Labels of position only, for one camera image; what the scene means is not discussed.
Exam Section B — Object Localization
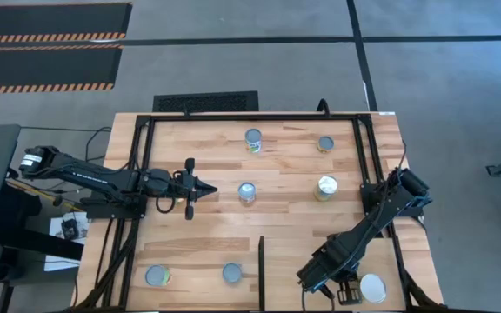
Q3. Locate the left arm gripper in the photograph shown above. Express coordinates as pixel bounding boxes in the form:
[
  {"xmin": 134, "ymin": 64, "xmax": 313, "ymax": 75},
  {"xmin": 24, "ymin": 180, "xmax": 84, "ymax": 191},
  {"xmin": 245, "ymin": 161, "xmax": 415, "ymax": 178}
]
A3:
[{"xmin": 171, "ymin": 157, "xmax": 218, "ymax": 221}]

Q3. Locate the black metal table frame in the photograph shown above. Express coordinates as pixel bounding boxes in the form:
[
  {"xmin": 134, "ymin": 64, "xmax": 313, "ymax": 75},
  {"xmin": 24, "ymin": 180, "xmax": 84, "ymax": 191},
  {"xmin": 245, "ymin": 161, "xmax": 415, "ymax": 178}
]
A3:
[{"xmin": 118, "ymin": 111, "xmax": 443, "ymax": 313}]

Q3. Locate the yellow strip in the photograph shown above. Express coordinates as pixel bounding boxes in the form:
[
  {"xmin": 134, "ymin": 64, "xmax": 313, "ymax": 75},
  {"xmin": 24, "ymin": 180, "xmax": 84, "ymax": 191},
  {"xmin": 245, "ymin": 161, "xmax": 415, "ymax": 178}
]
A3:
[{"xmin": 5, "ymin": 177, "xmax": 84, "ymax": 212}]

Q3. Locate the wide can green yellow label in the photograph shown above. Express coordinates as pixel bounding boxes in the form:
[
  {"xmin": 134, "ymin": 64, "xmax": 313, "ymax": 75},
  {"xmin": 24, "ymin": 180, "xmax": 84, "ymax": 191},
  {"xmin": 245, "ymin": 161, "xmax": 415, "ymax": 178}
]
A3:
[{"xmin": 144, "ymin": 263, "xmax": 172, "ymax": 288}]

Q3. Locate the black equipment stand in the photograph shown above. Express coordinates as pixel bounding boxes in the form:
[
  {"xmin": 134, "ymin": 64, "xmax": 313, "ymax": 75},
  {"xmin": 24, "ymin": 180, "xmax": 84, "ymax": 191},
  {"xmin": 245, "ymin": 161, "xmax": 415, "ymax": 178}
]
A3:
[{"xmin": 0, "ymin": 182, "xmax": 85, "ymax": 262}]

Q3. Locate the diced tomato tin can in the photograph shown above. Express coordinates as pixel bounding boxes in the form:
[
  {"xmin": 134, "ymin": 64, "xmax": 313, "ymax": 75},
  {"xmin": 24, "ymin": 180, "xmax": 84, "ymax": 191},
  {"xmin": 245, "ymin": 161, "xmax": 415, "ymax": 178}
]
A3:
[{"xmin": 237, "ymin": 181, "xmax": 257, "ymax": 205}]

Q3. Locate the black cable bundle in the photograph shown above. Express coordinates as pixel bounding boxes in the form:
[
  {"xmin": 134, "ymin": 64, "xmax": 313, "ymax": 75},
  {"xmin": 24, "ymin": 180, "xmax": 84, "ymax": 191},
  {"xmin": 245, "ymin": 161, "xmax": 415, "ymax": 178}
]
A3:
[{"xmin": 76, "ymin": 216, "xmax": 141, "ymax": 312}]

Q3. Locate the tin can with white lid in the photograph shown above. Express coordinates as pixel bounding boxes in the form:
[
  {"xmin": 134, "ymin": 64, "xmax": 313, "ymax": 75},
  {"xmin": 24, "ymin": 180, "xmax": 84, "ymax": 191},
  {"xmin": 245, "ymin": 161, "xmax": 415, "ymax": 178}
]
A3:
[{"xmin": 358, "ymin": 272, "xmax": 388, "ymax": 305}]

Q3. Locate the teal tuna can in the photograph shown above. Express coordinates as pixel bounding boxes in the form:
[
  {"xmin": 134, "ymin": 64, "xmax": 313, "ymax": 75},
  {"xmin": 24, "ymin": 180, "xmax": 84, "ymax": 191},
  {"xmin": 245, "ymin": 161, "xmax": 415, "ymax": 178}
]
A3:
[{"xmin": 222, "ymin": 262, "xmax": 244, "ymax": 286}]

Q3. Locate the white green label tin can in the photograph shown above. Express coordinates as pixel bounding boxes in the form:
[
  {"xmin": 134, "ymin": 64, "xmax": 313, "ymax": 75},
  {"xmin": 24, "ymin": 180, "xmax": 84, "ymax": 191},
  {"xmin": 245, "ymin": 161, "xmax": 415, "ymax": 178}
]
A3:
[{"xmin": 244, "ymin": 127, "xmax": 264, "ymax": 155}]

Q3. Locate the white paper sheet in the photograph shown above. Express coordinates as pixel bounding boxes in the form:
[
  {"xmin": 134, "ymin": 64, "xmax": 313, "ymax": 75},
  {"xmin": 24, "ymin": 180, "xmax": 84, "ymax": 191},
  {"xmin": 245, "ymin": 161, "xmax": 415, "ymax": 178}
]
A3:
[{"xmin": 43, "ymin": 211, "xmax": 91, "ymax": 273}]

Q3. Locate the tall yellow label can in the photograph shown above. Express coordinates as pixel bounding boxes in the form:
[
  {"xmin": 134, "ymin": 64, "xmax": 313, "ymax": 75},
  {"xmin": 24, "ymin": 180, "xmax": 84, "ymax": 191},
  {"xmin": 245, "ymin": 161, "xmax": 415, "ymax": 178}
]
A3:
[{"xmin": 313, "ymin": 175, "xmax": 340, "ymax": 203}]

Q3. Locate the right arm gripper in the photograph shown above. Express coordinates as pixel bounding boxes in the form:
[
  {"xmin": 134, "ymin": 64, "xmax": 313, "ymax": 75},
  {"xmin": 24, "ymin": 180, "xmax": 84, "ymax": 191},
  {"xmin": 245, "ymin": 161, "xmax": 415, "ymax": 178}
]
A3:
[{"xmin": 297, "ymin": 236, "xmax": 364, "ymax": 312}]

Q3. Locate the black perforated floor panel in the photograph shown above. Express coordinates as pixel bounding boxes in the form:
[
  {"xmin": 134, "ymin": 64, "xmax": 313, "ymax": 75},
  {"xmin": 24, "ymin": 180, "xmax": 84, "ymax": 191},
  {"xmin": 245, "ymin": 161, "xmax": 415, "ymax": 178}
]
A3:
[{"xmin": 151, "ymin": 90, "xmax": 260, "ymax": 114}]

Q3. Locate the black floor cable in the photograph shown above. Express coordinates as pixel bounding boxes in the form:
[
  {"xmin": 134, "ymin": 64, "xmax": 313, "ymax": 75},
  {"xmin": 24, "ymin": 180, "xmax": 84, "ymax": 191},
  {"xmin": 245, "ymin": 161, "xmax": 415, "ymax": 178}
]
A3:
[{"xmin": 18, "ymin": 124, "xmax": 113, "ymax": 192}]

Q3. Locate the black hazard striped floor mat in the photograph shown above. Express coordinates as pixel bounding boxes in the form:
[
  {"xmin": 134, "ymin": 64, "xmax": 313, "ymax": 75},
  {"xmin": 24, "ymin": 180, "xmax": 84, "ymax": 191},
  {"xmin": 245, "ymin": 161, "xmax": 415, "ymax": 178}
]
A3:
[
  {"xmin": 0, "ymin": 44, "xmax": 124, "ymax": 96},
  {"xmin": 0, "ymin": 2, "xmax": 133, "ymax": 44}
]

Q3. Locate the small black device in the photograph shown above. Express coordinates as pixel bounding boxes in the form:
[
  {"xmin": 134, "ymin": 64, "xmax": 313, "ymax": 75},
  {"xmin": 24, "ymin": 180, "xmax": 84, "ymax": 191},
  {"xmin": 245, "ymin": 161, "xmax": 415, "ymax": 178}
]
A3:
[{"xmin": 61, "ymin": 218, "xmax": 80, "ymax": 240}]

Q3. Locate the orange label tin can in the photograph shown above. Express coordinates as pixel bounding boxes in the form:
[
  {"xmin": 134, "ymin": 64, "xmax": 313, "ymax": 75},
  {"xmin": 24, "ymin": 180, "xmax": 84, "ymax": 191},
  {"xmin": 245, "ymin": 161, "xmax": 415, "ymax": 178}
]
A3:
[{"xmin": 317, "ymin": 135, "xmax": 336, "ymax": 155}]

